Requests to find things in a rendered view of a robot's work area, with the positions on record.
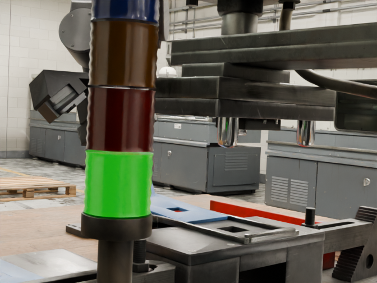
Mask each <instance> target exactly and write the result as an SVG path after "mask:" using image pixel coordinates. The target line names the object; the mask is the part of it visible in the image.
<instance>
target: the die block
mask: <svg viewBox="0 0 377 283"><path fill-rule="evenodd" d="M323 253H324V240H322V241H317V242H313V243H307V244H302V245H296V246H292V247H286V248H281V249H275V250H270V251H266V252H260V253H255V254H249V255H243V256H239V257H234V258H228V259H223V260H219V261H213V262H208V263H202V264H196V265H192V266H188V265H185V264H182V263H179V262H176V261H173V260H171V259H168V258H164V257H161V256H159V255H156V254H153V253H149V252H146V260H154V261H163V262H167V263H170V264H172V265H175V266H176V275H175V283H321V282H322V271H323Z"/></svg>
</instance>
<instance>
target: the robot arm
mask: <svg viewBox="0 0 377 283"><path fill-rule="evenodd" d="M159 2H160V7H159V14H160V16H159V20H158V21H159V26H158V28H159V30H158V37H159V39H158V42H157V44H158V49H161V43H162V42H166V41H167V40H168V36H169V7H168V0H159ZM91 8H92V3H91V0H72V1H71V8H70V12H69V13H68V14H67V15H66V16H65V17H64V18H63V19H62V21H61V23H60V25H59V30H58V33H59V38H60V40H61V42H62V43H63V45H64V46H65V47H66V49H67V50H68V51H69V53H70V54H71V55H72V57H73V58H74V59H75V61H76V62H77V63H78V64H79V65H81V66H82V70H83V72H72V71H58V70H43V71H42V72H41V73H40V74H39V75H38V76H37V77H36V78H35V79H34V80H33V81H32V82H31V83H30V84H29V87H30V93H31V98H32V103H33V108H34V109H35V110H36V111H38V112H39V113H40V114H41V115H42V116H43V117H44V118H45V119H46V120H47V122H48V123H49V124H50V123H52V122H53V121H54V120H55V119H57V118H59V116H61V115H62V114H63V113H65V112H67V113H69V112H70V111H71V110H72V109H74V108H75V107H76V108H77V113H78V116H79V121H80V125H81V126H80V127H78V128H77V133H78V137H79V139H80V143H81V146H86V145H87V142H86V136H87V130H86V127H87V124H88V121H87V116H88V109H87V107H88V103H89V102H88V95H89V91H88V88H113V87H104V86H91V85H88V83H89V71H90V69H89V62H90V56H89V53H90V41H91V37H90V32H91V25H90V24H91V21H90V20H91V17H92V15H91ZM121 89H135V88H121ZM140 90H148V89H140ZM66 232H69V233H71V234H74V235H77V236H79V237H82V238H87V237H85V236H83V235H82V234H81V223H74V224H68V225H66Z"/></svg>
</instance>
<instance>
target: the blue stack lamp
mask: <svg viewBox="0 0 377 283"><path fill-rule="evenodd" d="M91 3H92V8H91V15H92V17H91V20H90V21H91V22H97V21H128V22H139V23H144V24H150V25H154V26H159V21H158V20H159V16H160V14H159V7H160V2H159V0H91Z"/></svg>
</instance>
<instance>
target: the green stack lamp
mask: <svg viewBox="0 0 377 283"><path fill-rule="evenodd" d="M85 152H86V160H85V164H86V168H85V175H86V176H85V180H84V182H85V189H84V194H85V198H84V210H83V211H84V212H85V213H87V214H91V215H95V216H102V217H140V216H146V215H149V214H151V210H150V205H151V199H150V197H151V194H152V192H151V185H152V180H151V177H152V174H153V172H152V166H153V160H152V157H153V153H150V152H109V151H101V150H86V151H85Z"/></svg>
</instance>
